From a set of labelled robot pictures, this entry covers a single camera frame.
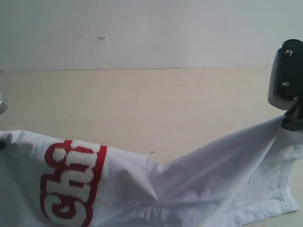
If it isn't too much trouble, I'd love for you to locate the white t-shirt red lettering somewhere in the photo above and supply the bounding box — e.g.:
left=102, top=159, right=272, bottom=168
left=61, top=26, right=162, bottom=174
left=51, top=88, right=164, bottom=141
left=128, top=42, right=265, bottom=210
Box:
left=0, top=117, right=303, bottom=227

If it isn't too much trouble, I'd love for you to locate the small white wall fixture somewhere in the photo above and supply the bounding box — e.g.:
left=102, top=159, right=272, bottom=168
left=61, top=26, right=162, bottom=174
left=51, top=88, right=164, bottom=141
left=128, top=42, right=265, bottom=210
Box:
left=98, top=35, right=106, bottom=40

